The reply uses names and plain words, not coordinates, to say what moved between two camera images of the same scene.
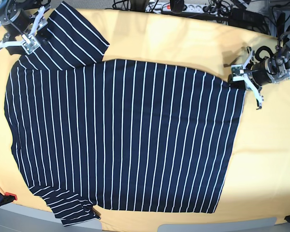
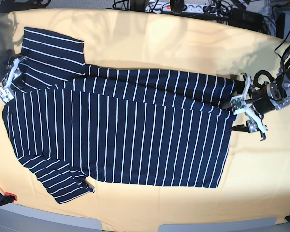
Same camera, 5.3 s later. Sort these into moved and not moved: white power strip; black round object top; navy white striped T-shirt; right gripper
Moved: navy white striped T-shirt; right gripper
Not moved: white power strip; black round object top
